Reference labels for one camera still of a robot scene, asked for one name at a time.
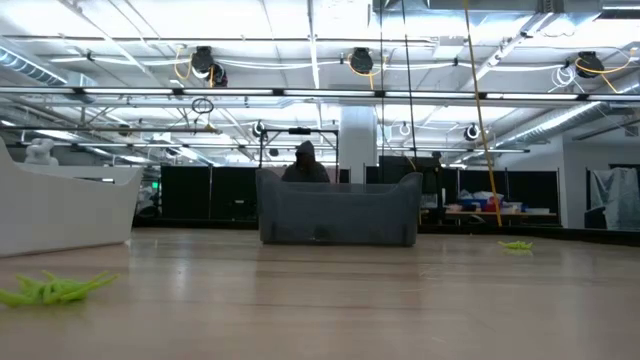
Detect yellow hanging cable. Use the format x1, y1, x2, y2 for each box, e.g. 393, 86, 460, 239
462, 0, 504, 227

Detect dark grey translucent bin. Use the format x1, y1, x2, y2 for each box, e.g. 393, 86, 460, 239
255, 167, 425, 247

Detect grey tarp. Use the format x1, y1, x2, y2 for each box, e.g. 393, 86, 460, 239
588, 166, 640, 231

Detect long light bar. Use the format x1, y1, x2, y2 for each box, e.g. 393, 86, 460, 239
0, 84, 640, 102

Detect wooden table with bins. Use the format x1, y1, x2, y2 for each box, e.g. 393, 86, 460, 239
443, 188, 559, 226

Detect white plastic bin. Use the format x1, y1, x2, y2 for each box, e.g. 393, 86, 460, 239
0, 137, 144, 259

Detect black partition panels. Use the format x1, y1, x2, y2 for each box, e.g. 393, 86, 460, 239
159, 164, 561, 224

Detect black metal stand frame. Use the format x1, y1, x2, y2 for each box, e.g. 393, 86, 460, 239
257, 126, 341, 174

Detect person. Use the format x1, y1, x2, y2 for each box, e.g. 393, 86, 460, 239
280, 139, 331, 184

